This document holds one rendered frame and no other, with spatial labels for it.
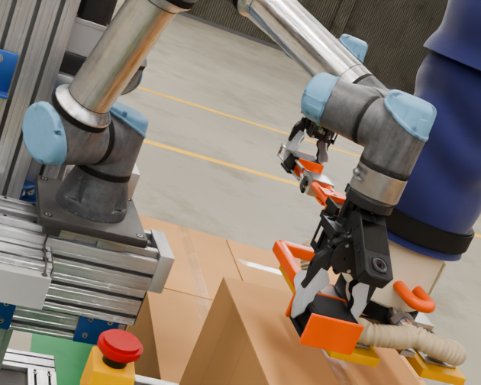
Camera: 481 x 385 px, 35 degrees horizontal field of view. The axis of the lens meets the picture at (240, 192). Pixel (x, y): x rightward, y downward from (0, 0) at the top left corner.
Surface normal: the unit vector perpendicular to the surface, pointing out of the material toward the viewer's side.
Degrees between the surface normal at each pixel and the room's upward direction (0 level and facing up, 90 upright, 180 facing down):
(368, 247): 31
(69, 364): 0
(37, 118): 97
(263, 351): 0
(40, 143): 97
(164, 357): 0
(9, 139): 90
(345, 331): 90
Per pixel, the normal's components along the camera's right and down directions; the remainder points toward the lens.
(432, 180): -0.18, -0.04
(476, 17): -0.63, 0.01
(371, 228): 0.43, -0.57
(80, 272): 0.27, 0.39
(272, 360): 0.36, -0.89
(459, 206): 0.36, 0.15
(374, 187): -0.30, 0.18
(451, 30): -0.95, -0.07
